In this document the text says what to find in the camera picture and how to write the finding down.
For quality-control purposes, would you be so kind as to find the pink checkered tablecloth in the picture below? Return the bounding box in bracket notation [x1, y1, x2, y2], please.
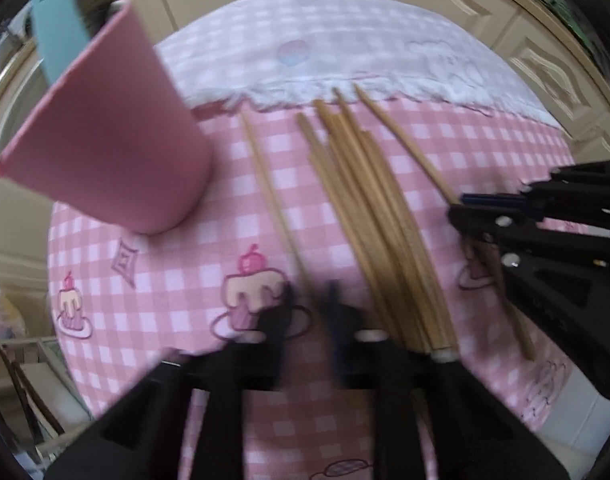
[48, 99, 572, 479]

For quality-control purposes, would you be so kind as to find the light blue sheathed knife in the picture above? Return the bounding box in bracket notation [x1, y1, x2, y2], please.
[29, 0, 91, 86]

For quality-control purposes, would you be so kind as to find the white checkered towel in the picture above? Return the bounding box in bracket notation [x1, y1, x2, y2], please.
[155, 0, 558, 126]

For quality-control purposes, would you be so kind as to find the pink utensil holder cup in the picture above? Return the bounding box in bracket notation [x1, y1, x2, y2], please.
[0, 6, 213, 234]

